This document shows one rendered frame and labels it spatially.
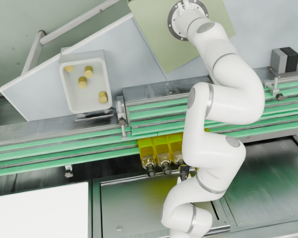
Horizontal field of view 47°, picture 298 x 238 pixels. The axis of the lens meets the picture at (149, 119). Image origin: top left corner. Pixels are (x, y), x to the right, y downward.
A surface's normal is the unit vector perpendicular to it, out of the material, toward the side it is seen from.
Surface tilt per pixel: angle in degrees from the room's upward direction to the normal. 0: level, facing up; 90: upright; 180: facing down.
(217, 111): 5
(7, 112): 90
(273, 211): 90
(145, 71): 0
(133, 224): 90
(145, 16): 3
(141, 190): 90
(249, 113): 10
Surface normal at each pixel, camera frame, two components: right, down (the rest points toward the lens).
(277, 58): -0.99, 0.15
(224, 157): 0.16, 0.18
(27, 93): 0.14, 0.54
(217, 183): -0.10, 0.58
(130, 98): -0.09, -0.82
